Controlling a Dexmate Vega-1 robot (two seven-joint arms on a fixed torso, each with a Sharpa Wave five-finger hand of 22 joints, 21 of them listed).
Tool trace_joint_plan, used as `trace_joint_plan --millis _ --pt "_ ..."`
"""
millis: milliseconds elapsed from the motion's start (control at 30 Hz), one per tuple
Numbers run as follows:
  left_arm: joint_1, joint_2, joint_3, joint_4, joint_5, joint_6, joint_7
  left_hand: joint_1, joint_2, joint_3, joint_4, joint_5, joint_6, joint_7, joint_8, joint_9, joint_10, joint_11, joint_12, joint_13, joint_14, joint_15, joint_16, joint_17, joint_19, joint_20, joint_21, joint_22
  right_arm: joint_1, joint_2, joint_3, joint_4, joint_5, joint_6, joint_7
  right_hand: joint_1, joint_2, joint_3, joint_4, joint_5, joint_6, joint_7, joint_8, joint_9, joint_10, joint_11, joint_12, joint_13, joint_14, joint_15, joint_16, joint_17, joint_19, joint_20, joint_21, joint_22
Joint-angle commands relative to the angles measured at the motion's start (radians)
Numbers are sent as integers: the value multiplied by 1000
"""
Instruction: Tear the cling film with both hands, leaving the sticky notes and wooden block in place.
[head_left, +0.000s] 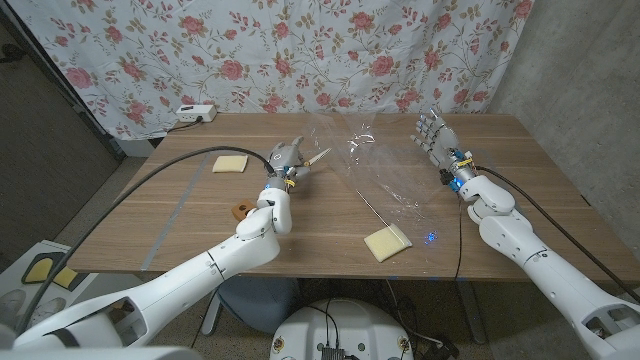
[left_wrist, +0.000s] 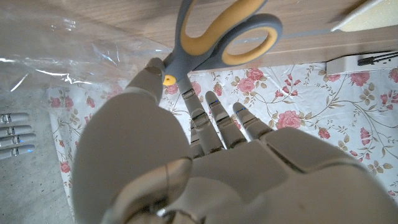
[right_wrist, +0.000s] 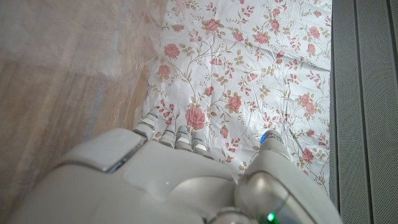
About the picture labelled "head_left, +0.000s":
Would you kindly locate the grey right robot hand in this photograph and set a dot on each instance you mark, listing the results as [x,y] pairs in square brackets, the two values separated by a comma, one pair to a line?
[442,142]

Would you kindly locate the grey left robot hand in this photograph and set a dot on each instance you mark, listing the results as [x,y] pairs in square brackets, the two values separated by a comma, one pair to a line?
[285,160]

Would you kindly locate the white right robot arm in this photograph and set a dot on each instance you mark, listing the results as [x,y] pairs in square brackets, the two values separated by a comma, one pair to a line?
[515,230]

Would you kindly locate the brown wooden block with holes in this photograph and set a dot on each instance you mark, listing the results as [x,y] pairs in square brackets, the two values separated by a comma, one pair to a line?
[241,210]

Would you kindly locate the transparent cling film sheet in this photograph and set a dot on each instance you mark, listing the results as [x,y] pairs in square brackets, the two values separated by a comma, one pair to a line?
[380,165]

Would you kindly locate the yellow sponge at left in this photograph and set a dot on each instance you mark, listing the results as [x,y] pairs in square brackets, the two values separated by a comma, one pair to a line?
[230,164]

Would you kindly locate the white power strip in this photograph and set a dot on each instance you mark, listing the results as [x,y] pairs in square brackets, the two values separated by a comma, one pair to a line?
[195,114]

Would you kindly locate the floral backdrop cloth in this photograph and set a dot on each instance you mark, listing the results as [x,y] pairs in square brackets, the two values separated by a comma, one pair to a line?
[300,50]

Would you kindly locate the yellow sponge near front edge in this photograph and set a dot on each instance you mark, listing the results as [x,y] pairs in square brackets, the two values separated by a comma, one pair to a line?
[387,243]

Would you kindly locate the blue grey round stool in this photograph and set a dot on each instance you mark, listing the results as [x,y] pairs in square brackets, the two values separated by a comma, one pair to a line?
[255,300]

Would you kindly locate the grey metal table leg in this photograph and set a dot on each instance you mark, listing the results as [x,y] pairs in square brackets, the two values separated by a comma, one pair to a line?
[472,310]

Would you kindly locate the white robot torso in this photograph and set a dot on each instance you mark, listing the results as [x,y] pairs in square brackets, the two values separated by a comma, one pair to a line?
[350,325]

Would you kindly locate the black power adapter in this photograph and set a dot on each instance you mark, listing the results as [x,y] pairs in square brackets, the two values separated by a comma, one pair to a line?
[440,347]

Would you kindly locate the white mat with yellow marks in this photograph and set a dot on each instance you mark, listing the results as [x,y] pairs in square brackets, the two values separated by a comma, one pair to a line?
[40,270]

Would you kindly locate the white shoe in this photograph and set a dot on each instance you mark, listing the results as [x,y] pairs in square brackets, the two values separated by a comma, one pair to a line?
[11,302]
[42,315]

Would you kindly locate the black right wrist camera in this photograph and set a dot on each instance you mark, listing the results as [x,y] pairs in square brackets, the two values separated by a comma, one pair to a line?
[449,180]

